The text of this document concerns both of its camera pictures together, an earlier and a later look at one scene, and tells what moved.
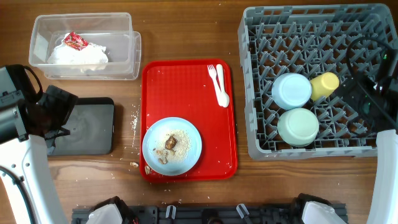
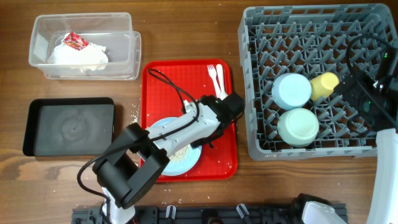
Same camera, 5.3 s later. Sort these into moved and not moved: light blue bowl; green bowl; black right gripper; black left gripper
Moved: black left gripper
Not moved: green bowl; black right gripper; light blue bowl
